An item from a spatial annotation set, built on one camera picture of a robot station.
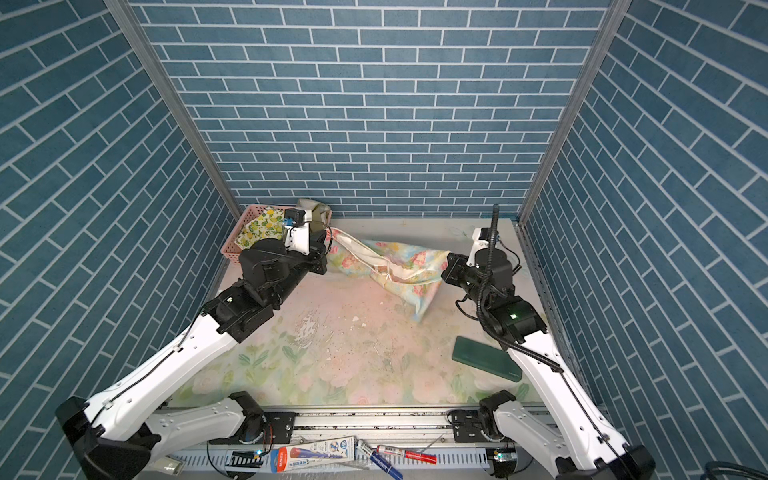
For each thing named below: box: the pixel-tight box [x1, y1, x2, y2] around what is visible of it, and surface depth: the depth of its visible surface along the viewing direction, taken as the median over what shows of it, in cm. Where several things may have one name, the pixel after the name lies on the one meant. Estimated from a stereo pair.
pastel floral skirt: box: [327, 227, 451, 322], surface depth 78 cm
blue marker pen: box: [356, 440, 404, 480], surface depth 70 cm
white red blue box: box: [270, 436, 357, 474], surface depth 71 cm
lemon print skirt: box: [234, 206, 285, 250], surface depth 114 cm
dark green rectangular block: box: [452, 336, 523, 382], surface depth 87 cm
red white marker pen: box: [376, 445, 438, 465], surface depth 71 cm
